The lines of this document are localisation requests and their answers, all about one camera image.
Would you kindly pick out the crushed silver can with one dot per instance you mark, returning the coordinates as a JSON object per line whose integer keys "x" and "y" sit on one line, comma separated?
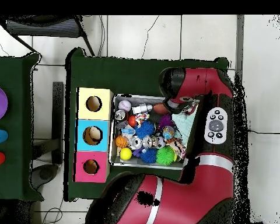
{"x": 135, "y": 142}

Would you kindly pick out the globe print ball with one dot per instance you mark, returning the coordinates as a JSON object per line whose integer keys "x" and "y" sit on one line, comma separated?
{"x": 168, "y": 132}

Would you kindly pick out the white baseball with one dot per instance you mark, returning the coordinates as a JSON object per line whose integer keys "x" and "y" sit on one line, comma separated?
{"x": 124, "y": 105}

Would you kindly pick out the silver mesh bin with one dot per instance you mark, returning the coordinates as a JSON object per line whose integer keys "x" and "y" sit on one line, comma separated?
{"x": 121, "y": 162}

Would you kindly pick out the crushed can with printed label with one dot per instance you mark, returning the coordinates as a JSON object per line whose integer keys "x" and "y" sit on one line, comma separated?
{"x": 149, "y": 141}

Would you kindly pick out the wooden box with three holes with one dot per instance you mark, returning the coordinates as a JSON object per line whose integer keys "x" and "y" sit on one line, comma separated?
{"x": 93, "y": 144}

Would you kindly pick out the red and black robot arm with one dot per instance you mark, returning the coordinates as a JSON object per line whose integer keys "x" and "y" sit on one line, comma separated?
{"x": 196, "y": 193}

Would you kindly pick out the small orange basketball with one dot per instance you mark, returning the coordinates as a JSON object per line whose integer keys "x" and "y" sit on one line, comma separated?
{"x": 121, "y": 141}

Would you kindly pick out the blue spiky ball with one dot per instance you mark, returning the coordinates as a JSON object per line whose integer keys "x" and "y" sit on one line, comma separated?
{"x": 148, "y": 155}
{"x": 144, "y": 129}

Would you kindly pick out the mint green waffle cloth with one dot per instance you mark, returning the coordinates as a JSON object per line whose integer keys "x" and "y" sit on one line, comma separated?
{"x": 184, "y": 128}

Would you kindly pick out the yellow smiley ball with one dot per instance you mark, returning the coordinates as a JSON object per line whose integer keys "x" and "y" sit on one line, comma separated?
{"x": 126, "y": 153}

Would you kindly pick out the black speckled bar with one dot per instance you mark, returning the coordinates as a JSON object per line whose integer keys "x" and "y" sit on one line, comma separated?
{"x": 57, "y": 116}

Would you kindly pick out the green spiky ball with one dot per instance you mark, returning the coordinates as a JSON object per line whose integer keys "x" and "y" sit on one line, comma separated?
{"x": 165, "y": 155}

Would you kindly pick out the dark green table cloth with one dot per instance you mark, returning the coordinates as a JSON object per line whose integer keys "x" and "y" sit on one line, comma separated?
{"x": 107, "y": 77}
{"x": 14, "y": 70}

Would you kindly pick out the grey mesh chair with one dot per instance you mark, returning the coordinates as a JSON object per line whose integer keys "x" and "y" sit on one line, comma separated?
{"x": 44, "y": 26}

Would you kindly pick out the grey rounded floor base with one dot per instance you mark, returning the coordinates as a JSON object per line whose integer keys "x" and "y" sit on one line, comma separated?
{"x": 44, "y": 175}

